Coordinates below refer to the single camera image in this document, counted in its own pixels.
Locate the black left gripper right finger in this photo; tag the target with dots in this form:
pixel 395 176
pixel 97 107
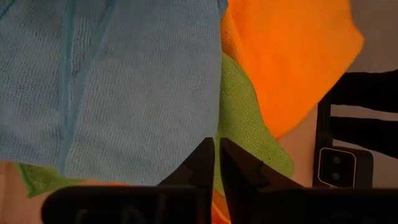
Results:
pixel 280 205

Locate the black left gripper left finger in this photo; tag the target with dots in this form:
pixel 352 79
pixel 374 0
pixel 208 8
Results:
pixel 140 205

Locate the blue microfiber towel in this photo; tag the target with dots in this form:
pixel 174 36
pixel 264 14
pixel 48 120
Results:
pixel 124 93

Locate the green microfiber towel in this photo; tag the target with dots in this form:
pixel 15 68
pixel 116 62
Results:
pixel 242 124

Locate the small black camera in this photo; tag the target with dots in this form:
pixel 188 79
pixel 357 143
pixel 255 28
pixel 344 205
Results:
pixel 337 168

